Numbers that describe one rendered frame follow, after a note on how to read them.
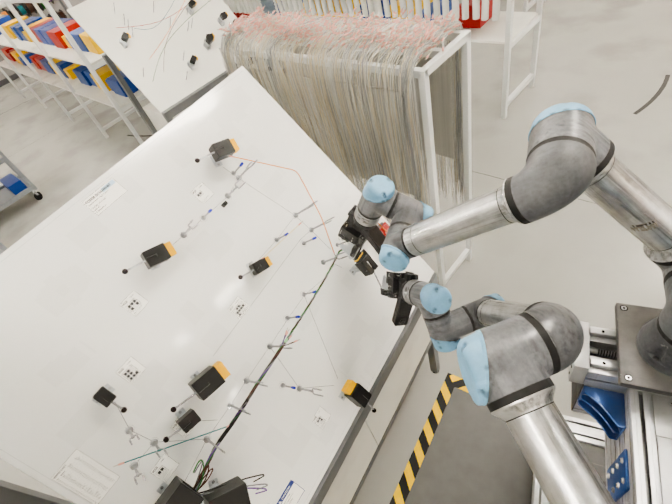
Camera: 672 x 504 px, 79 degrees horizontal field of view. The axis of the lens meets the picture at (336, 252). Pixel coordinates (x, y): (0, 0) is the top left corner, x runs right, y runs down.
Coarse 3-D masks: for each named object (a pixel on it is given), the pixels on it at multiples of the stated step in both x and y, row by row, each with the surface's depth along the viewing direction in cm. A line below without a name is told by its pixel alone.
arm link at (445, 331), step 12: (456, 312) 110; (432, 324) 109; (444, 324) 108; (456, 324) 109; (468, 324) 109; (432, 336) 111; (444, 336) 109; (456, 336) 109; (444, 348) 110; (456, 348) 110
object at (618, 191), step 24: (552, 120) 77; (576, 120) 75; (528, 144) 81; (600, 144) 76; (600, 168) 76; (624, 168) 79; (600, 192) 81; (624, 192) 80; (648, 192) 81; (624, 216) 83; (648, 216) 82; (648, 240) 86
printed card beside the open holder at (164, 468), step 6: (162, 456) 100; (168, 456) 101; (162, 462) 100; (168, 462) 101; (174, 462) 102; (156, 468) 99; (162, 468) 100; (168, 468) 101; (174, 468) 101; (156, 474) 99; (162, 474) 100; (168, 474) 100; (162, 480) 99
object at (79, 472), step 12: (72, 456) 91; (84, 456) 92; (60, 468) 90; (72, 468) 91; (84, 468) 92; (96, 468) 93; (60, 480) 89; (72, 480) 91; (84, 480) 92; (96, 480) 93; (108, 480) 94; (84, 492) 91; (96, 492) 92
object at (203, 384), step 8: (208, 368) 102; (192, 376) 107; (200, 376) 99; (208, 376) 99; (216, 376) 100; (192, 384) 97; (200, 384) 98; (208, 384) 100; (216, 384) 100; (200, 392) 98; (208, 392) 99; (184, 400) 98; (176, 408) 97
